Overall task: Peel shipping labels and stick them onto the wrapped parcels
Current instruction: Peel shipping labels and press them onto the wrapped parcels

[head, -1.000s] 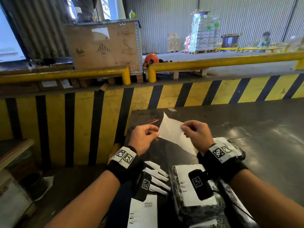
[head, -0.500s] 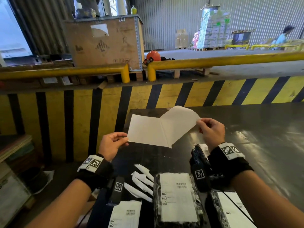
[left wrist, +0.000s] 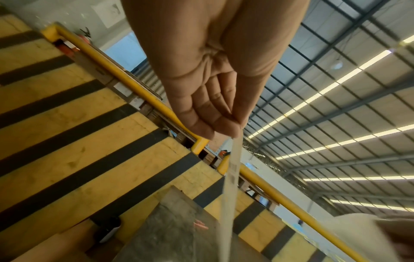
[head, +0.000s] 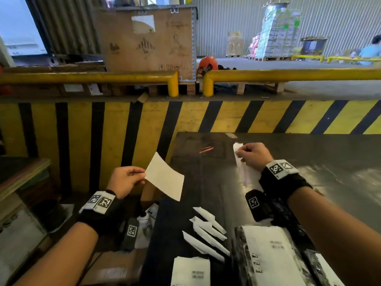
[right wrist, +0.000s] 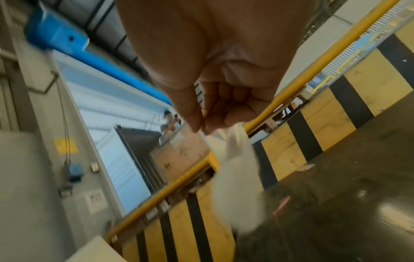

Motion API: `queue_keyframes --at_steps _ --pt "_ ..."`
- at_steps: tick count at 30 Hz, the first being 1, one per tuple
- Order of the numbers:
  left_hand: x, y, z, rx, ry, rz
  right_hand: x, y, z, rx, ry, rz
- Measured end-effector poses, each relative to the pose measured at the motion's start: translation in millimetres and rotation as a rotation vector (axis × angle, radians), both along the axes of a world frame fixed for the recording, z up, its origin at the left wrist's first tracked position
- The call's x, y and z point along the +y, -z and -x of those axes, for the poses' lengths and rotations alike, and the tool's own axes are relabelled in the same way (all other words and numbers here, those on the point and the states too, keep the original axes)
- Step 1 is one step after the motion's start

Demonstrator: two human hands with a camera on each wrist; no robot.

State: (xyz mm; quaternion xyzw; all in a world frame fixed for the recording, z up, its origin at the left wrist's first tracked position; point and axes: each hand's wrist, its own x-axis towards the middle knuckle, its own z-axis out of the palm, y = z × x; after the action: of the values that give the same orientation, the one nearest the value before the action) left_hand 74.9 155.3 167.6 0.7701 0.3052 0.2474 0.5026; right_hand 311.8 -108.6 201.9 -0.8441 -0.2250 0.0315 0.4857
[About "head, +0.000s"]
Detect yellow pipe guardrail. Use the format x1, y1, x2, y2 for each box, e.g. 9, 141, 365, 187
203, 68, 381, 98
291, 54, 325, 63
327, 56, 381, 64
0, 71, 179, 98

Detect pink wrapped bundle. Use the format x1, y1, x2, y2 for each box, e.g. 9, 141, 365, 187
249, 33, 261, 57

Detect orange hard hat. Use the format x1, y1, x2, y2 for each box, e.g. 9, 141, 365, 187
197, 56, 219, 75

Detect dark framed pallet box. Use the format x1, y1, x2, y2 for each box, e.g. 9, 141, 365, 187
300, 37, 328, 57

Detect black bucket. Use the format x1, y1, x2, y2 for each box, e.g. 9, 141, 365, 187
33, 199, 67, 233

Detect yellow black striped barrier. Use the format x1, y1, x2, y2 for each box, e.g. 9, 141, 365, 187
0, 99, 381, 194

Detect stacked cardboard boxes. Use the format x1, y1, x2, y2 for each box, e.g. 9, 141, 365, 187
225, 31, 244, 57

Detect printed flat cardboard sheet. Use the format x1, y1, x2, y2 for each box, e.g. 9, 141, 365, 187
0, 202, 48, 277

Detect small brown cardboard box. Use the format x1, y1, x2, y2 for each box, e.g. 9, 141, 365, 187
140, 180, 166, 209

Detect person's right hand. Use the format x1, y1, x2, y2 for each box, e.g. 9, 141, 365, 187
235, 142, 274, 173

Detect wrapped pallet load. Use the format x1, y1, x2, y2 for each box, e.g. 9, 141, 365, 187
256, 2, 301, 60

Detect small white bottle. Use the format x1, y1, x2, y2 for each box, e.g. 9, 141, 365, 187
137, 211, 152, 231

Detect person's left hand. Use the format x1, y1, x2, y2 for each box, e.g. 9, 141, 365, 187
106, 166, 146, 199

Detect person's left forearm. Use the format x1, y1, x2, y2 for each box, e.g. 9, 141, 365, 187
13, 222, 99, 286

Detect person's right forearm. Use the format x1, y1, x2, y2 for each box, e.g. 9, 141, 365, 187
287, 186, 381, 286

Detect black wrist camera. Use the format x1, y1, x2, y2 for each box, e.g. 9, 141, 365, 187
245, 189, 273, 222
120, 217, 140, 252

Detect white paper sheet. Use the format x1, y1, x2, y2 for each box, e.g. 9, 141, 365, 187
49, 204, 75, 234

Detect pile of white labels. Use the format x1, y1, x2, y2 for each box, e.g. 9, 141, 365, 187
171, 256, 211, 286

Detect wooden pallet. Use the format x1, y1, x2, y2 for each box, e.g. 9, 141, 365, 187
112, 81, 197, 97
237, 81, 288, 95

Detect flat brown cardboard box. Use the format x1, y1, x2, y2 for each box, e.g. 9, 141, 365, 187
80, 248, 146, 286

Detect large brown plywood crate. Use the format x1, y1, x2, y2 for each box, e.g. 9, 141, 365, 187
95, 5, 198, 82

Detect black marker wristband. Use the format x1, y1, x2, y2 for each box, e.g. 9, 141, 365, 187
259, 159, 313, 203
77, 189, 125, 236

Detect light wooden frame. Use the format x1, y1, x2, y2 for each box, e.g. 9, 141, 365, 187
0, 157, 51, 203

